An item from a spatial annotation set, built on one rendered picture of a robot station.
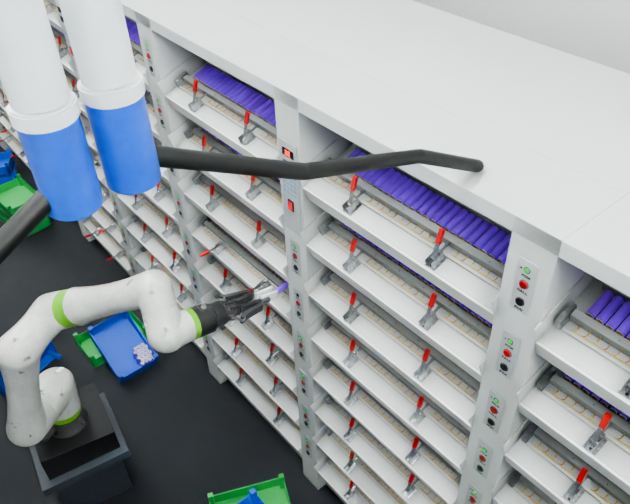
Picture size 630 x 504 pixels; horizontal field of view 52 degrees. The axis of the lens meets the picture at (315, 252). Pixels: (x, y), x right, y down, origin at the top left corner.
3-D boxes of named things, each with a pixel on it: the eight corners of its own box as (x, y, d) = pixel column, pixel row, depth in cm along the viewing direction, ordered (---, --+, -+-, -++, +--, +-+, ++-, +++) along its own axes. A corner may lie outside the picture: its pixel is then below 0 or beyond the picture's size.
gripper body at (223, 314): (218, 314, 187) (245, 304, 192) (202, 298, 192) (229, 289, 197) (217, 334, 191) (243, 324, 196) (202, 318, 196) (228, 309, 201)
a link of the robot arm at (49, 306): (38, 344, 203) (12, 315, 198) (62, 316, 213) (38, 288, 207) (77, 336, 194) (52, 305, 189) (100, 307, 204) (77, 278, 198)
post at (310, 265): (318, 490, 259) (297, 98, 150) (303, 473, 265) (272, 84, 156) (355, 460, 268) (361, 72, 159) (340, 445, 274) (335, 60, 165)
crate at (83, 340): (94, 368, 310) (90, 357, 305) (76, 344, 323) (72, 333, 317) (150, 337, 325) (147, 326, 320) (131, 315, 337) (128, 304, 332)
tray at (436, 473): (456, 513, 181) (450, 499, 170) (316, 383, 217) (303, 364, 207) (503, 459, 186) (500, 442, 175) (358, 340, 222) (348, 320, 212)
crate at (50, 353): (0, 394, 300) (11, 401, 297) (-16, 365, 287) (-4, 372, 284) (50, 351, 320) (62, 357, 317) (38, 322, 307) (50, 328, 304)
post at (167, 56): (220, 384, 301) (148, 18, 192) (209, 372, 307) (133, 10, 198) (255, 362, 310) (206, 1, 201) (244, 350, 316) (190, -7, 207)
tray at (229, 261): (295, 328, 211) (286, 313, 204) (196, 241, 247) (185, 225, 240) (339, 286, 216) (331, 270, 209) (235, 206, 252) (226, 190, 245)
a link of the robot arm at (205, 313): (184, 329, 193) (201, 346, 188) (185, 297, 187) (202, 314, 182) (202, 322, 197) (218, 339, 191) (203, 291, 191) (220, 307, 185)
